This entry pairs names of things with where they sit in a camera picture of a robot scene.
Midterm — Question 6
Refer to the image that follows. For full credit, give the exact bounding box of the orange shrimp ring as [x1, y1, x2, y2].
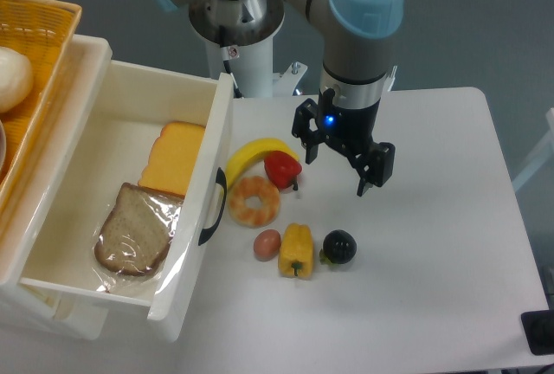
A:
[227, 175, 281, 229]

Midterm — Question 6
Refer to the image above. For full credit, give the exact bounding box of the white drawer cabinet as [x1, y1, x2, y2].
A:
[1, 35, 112, 339]

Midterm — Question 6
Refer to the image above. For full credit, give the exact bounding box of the brown egg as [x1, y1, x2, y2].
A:
[253, 229, 281, 261]

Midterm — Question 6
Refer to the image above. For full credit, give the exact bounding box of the wrapped brown bread slice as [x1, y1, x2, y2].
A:
[94, 183, 184, 277]

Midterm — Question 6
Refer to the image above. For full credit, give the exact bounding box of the white plastic drawer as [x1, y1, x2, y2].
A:
[16, 60, 235, 344]

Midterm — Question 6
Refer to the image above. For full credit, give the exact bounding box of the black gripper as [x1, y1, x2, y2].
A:
[292, 88, 396, 197]

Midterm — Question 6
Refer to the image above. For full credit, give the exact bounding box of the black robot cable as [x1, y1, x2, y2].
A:
[219, 25, 244, 99]

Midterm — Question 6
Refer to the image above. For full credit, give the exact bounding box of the black device at edge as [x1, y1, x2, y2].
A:
[520, 310, 554, 356]

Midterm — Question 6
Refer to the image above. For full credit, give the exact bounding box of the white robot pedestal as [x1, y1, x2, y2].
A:
[203, 36, 308, 98]

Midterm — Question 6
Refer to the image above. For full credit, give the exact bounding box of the orange woven basket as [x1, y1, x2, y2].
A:
[0, 0, 83, 236]

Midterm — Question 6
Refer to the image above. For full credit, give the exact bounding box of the yellow bell pepper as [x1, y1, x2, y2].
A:
[278, 223, 314, 280]

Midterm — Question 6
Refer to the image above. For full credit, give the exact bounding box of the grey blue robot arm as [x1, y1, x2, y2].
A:
[158, 0, 404, 194]

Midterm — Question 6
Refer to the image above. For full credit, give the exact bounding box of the yellow toast slice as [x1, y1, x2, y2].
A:
[138, 122, 205, 197]

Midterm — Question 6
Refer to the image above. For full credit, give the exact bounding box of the black round fruit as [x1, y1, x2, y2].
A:
[319, 229, 358, 265]

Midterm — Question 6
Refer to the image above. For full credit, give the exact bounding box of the yellow banana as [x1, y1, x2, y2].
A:
[224, 138, 300, 190]

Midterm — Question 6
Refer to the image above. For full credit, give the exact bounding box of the red bell pepper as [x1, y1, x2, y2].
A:
[264, 151, 302, 190]

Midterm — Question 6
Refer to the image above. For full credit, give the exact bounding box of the black drawer handle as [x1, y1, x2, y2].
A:
[198, 167, 228, 246]

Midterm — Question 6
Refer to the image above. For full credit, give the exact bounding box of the white bun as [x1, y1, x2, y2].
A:
[0, 47, 34, 113]

